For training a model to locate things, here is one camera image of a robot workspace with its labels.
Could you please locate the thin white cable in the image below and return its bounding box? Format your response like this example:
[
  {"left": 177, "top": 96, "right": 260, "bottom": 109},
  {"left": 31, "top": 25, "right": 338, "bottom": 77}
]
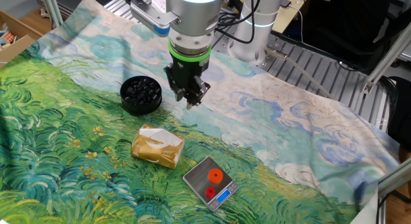
[{"left": 288, "top": 4, "right": 304, "bottom": 42}]

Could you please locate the person in black shirt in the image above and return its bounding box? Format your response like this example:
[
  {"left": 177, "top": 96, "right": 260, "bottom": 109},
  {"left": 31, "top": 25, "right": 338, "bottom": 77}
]
[{"left": 301, "top": 0, "right": 392, "bottom": 69}]

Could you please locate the slanted aluminium frame post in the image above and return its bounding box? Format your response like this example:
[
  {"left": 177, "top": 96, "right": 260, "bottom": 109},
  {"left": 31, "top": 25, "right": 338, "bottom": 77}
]
[{"left": 362, "top": 30, "right": 411, "bottom": 96}]

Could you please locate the painted landscape tablecloth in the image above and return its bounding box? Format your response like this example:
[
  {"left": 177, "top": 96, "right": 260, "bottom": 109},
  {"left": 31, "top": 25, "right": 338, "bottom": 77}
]
[{"left": 0, "top": 0, "right": 401, "bottom": 224}]

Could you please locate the brown cardboard box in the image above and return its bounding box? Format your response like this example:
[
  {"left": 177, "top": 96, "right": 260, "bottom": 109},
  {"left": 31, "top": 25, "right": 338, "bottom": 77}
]
[{"left": 0, "top": 10, "right": 44, "bottom": 69}]

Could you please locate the black floor cable bundle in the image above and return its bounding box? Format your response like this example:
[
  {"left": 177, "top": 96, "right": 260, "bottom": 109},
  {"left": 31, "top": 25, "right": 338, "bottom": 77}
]
[{"left": 377, "top": 74, "right": 399, "bottom": 128}]

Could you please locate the green wrist adapter ring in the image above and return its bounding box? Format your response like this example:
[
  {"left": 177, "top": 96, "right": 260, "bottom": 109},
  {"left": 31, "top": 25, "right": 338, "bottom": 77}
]
[{"left": 167, "top": 40, "right": 213, "bottom": 63}]

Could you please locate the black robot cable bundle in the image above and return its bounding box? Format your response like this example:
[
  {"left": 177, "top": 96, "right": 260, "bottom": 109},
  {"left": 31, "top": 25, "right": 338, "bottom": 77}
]
[{"left": 214, "top": 0, "right": 258, "bottom": 45}]

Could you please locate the grey hose with metal connector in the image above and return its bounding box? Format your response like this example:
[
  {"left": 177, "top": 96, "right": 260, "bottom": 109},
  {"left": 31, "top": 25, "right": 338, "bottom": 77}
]
[{"left": 265, "top": 46, "right": 337, "bottom": 100}]

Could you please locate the aluminium frame corner bar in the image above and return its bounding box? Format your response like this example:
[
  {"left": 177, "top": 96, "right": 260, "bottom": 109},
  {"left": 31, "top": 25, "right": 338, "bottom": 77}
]
[{"left": 377, "top": 159, "right": 411, "bottom": 224}]

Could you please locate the silver digital pocket scale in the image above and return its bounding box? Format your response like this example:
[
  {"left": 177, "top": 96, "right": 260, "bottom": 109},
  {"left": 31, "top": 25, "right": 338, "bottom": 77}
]
[{"left": 182, "top": 155, "right": 240, "bottom": 212}]

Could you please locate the beige wooden board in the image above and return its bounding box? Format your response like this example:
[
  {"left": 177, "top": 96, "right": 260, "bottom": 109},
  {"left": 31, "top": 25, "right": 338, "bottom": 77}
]
[{"left": 271, "top": 0, "right": 308, "bottom": 34}]

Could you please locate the black round container of stones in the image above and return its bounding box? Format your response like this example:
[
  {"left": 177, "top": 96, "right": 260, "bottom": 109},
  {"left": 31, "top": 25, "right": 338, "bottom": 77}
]
[{"left": 119, "top": 75, "right": 163, "bottom": 116}]

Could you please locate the large orange ring weight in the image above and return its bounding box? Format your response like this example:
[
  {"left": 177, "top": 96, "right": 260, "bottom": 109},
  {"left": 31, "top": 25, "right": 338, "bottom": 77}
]
[{"left": 207, "top": 168, "right": 224, "bottom": 185}]

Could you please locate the white paper napkin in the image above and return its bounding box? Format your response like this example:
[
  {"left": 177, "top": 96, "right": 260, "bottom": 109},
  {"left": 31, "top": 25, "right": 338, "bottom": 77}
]
[{"left": 138, "top": 127, "right": 183, "bottom": 150}]

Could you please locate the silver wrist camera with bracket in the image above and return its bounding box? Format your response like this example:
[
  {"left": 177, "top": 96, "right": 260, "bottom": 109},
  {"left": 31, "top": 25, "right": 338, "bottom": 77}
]
[{"left": 130, "top": 0, "right": 179, "bottom": 37}]

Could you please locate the colourful puzzle cube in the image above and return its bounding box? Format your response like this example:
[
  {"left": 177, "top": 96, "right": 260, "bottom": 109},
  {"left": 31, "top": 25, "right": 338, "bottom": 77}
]
[{"left": 2, "top": 31, "right": 17, "bottom": 44}]

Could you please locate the thin aluminium frame post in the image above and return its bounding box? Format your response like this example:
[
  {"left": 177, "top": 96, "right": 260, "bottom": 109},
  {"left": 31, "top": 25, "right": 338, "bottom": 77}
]
[{"left": 41, "top": 0, "right": 65, "bottom": 29}]

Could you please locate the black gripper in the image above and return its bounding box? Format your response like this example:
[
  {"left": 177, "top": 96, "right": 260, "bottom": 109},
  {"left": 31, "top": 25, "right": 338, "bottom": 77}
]
[{"left": 163, "top": 55, "right": 211, "bottom": 109}]

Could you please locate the gold tissue pack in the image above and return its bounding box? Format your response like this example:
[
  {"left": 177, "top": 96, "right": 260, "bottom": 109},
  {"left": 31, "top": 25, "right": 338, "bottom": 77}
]
[{"left": 130, "top": 123, "right": 186, "bottom": 170}]

